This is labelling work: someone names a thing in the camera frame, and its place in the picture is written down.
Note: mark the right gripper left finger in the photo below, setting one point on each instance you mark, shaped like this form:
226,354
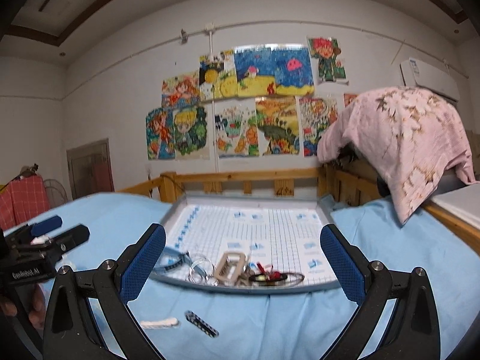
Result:
71,330

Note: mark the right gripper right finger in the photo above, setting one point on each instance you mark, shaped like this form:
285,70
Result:
412,331

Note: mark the white hair clip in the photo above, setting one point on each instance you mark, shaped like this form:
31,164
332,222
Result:
170,322

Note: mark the red string striped charm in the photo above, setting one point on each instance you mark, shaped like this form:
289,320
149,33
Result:
267,273

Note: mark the person's left hand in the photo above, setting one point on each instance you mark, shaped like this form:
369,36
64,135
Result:
36,307

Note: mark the red checkered cloth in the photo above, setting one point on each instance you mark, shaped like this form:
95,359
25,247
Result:
23,200

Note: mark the brown wooden door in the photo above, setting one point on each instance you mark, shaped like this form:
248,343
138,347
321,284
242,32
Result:
90,169

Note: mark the light blue bed sheet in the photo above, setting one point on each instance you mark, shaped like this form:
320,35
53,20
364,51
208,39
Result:
296,326

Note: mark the black striped hair clip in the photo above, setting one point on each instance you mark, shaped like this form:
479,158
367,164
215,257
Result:
203,326

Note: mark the white mattress edge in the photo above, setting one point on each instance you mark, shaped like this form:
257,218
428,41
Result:
463,203

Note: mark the beige rectangular hair claw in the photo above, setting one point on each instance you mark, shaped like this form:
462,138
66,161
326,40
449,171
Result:
230,267

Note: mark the orange hair girl drawing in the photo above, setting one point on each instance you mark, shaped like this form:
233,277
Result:
159,134

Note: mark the grey grid-lined tray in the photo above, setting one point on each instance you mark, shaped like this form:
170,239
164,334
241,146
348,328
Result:
283,232

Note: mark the pink floral blanket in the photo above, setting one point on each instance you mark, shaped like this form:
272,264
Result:
410,136

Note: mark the anime boy drawing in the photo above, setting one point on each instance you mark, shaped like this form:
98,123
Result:
191,133

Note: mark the mermaid girl drawing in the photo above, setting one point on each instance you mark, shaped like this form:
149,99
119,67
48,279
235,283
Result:
181,91

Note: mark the colourful crowd drawing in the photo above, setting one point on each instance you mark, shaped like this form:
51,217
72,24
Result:
316,115

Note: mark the turtle and fish drawing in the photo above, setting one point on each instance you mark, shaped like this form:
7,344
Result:
236,132

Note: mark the dinosaur landscape drawing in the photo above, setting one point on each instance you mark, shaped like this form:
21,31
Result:
278,125

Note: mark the white air conditioner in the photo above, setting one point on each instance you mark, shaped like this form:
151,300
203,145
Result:
416,73

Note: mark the sun and beach drawing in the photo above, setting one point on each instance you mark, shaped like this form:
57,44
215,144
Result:
217,76

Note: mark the red hair character drawing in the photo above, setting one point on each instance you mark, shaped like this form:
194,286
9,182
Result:
326,51

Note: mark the blue sea jellyfish drawing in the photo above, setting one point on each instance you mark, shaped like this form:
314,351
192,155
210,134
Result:
273,69

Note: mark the wooden bed rail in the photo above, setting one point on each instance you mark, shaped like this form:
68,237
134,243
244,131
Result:
344,187

